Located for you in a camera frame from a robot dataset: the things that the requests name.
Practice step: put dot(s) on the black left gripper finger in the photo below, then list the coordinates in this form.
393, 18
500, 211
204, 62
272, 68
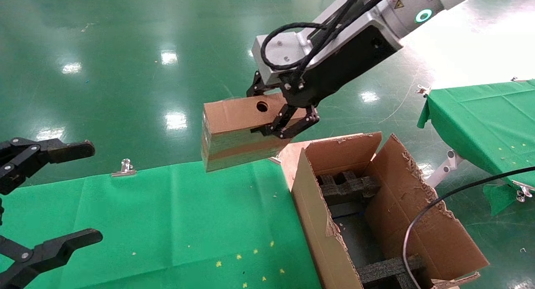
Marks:
50, 251
50, 149

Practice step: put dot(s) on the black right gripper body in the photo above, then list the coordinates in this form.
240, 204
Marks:
342, 67

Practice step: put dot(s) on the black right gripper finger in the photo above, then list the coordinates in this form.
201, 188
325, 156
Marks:
261, 86
288, 124

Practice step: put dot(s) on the small brown box with hole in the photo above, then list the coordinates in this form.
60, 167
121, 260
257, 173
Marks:
234, 130

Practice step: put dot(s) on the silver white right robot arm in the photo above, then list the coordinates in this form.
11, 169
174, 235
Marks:
422, 2

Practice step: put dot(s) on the large open brown carton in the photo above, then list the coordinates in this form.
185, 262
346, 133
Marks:
422, 205

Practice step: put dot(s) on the black notched foam insert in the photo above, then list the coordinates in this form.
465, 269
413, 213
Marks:
347, 186

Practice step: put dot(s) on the large green table cloth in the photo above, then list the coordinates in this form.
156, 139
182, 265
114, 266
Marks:
167, 222

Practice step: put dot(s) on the white tubular table leg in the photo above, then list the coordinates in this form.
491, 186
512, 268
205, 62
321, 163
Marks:
445, 168

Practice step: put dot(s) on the black foam bar insert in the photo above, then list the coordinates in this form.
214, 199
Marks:
384, 270

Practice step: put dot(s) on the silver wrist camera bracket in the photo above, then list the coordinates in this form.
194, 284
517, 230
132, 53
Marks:
280, 50

